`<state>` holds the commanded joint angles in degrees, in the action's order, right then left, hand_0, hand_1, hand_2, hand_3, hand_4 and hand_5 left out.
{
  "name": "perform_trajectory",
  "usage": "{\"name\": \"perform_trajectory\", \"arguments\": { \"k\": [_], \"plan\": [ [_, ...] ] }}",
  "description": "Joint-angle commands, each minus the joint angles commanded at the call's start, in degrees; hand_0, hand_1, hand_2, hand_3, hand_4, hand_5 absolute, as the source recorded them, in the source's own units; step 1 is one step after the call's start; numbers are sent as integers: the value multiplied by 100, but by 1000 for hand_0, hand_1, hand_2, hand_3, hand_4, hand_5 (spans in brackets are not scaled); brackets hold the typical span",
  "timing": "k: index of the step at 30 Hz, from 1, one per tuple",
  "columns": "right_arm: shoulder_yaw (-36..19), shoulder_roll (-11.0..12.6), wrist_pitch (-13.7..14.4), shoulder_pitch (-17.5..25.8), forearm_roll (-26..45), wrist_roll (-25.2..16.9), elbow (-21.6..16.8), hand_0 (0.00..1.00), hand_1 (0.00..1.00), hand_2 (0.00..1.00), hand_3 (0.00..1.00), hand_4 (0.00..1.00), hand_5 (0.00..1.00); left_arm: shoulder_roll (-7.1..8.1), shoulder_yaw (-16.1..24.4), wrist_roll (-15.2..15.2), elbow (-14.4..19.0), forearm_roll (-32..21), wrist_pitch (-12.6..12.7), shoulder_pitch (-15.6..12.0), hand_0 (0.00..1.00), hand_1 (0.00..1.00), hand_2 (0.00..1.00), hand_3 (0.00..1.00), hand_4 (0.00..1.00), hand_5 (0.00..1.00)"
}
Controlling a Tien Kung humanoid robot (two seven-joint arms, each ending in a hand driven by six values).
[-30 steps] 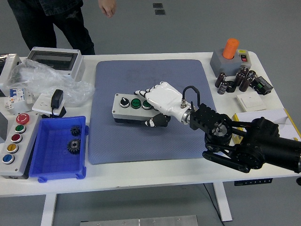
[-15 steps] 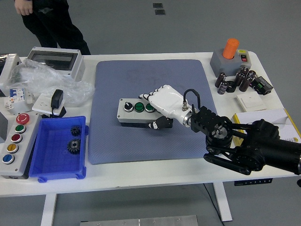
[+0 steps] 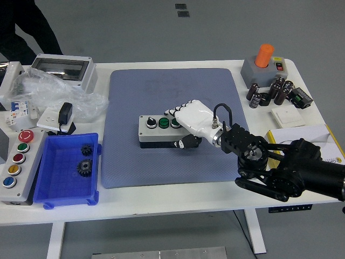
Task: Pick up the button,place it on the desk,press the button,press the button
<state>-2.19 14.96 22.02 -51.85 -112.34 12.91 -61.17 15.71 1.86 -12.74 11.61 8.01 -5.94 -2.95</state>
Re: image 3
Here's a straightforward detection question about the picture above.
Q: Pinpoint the white and yellow booklet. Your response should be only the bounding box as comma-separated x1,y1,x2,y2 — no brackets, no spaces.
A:
265,124,345,169

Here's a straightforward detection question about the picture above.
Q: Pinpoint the white table leg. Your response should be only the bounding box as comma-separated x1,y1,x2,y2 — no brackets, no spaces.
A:
46,222,66,259
244,209,267,254

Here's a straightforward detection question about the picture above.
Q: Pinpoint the dark grey box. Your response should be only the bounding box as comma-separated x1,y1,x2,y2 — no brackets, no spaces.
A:
0,128,9,164

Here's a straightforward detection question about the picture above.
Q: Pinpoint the grey four-button control box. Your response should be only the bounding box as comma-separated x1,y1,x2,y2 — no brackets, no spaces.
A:
137,115,202,149

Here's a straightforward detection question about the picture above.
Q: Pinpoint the blue plastic bin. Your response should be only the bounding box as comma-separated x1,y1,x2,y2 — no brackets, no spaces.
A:
32,132,102,210

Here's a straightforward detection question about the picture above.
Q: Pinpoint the black power adapter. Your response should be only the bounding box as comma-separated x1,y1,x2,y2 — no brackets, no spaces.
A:
58,102,74,126

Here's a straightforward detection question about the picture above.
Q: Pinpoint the black ring-shaped part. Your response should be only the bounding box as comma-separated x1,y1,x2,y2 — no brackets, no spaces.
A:
259,92,272,107

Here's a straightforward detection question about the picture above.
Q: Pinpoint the white switch with yellow label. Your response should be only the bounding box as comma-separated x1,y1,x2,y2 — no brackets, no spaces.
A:
272,56,288,79

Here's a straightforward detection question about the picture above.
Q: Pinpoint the small black gear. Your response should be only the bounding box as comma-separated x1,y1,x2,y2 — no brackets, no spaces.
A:
80,144,94,157

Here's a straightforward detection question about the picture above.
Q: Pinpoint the grey sleeved capacitor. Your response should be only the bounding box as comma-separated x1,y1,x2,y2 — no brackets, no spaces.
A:
249,93,261,109

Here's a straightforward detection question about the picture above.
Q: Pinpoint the black table control panel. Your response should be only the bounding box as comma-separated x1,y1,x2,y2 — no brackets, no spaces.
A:
268,205,313,213

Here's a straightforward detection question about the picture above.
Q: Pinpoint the white enclosure box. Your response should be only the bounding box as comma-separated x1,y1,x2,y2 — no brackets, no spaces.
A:
0,61,25,110

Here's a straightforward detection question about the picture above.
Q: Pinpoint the grey enclosure with clear lid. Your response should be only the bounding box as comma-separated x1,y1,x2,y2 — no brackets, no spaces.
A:
30,53,97,94

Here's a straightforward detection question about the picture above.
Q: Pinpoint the large black gear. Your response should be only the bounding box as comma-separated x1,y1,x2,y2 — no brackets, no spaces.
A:
77,159,94,178

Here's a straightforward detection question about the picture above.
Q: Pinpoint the clear plastic bag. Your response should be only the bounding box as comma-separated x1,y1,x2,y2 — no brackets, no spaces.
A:
8,66,110,121

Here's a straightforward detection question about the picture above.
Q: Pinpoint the person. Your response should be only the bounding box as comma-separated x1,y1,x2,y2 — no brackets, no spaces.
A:
0,0,64,63

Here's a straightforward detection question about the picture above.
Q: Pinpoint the black module with green terminals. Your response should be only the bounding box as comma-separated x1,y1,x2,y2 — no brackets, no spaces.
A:
287,86,314,110

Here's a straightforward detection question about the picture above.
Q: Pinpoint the grey block holder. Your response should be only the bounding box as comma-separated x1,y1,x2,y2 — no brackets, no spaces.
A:
240,55,278,88

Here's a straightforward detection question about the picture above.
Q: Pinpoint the orange cylinder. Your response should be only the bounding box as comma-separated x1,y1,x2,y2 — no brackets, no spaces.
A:
255,44,275,68

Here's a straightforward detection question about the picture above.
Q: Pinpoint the white wall switch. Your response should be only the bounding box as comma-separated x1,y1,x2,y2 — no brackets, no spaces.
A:
270,106,307,128

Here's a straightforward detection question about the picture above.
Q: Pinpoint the grey five-button control box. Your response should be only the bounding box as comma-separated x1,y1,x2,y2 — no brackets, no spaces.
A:
0,128,48,206

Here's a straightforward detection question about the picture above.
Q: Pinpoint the white wall socket plate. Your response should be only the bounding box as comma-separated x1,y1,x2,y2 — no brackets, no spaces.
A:
36,107,78,133

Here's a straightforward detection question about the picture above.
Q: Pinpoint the grey-blue table mat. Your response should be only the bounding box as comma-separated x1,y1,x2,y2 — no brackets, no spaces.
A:
100,67,247,189

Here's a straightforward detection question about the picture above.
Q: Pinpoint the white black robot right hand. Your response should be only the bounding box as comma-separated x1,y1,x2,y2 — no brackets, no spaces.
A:
163,99,221,149

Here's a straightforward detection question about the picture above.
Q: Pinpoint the white circuit breaker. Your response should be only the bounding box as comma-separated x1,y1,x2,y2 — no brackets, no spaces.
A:
4,100,31,127

